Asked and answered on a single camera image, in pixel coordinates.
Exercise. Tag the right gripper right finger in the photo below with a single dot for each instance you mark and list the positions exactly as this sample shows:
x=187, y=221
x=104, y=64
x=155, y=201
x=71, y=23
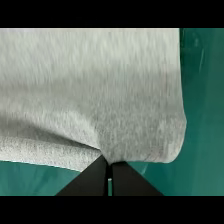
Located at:
x=130, y=181

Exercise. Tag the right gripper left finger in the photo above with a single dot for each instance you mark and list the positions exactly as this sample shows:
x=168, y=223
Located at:
x=90, y=181

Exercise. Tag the light grey T-shirt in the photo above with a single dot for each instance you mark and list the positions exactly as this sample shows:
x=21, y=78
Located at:
x=93, y=93

